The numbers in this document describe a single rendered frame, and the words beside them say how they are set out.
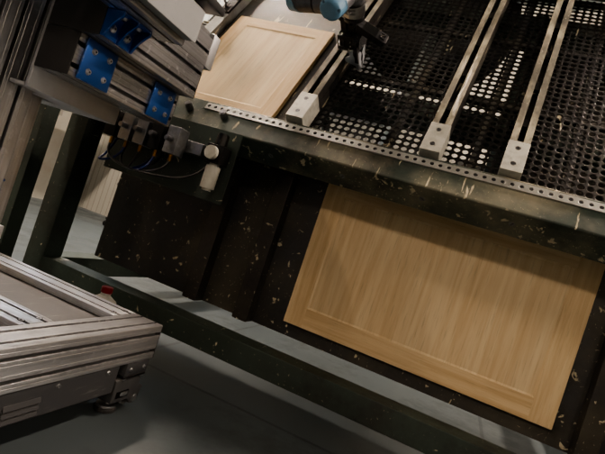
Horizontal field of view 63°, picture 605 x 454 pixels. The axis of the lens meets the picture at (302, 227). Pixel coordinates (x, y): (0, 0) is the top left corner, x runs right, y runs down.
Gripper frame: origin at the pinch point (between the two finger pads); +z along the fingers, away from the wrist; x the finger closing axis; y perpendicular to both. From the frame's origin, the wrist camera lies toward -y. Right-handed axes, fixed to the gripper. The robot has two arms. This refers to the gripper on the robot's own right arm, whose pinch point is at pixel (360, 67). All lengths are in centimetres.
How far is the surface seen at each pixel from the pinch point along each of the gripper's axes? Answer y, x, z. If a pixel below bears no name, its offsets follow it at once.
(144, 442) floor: -3, 140, 6
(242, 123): 24, 45, -3
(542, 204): -71, 44, -2
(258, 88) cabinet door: 30.9, 22.6, 0.5
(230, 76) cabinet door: 44.9, 19.5, 0.3
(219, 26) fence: 66, -7, -2
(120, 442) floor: 0, 143, 2
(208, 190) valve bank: 24, 70, 4
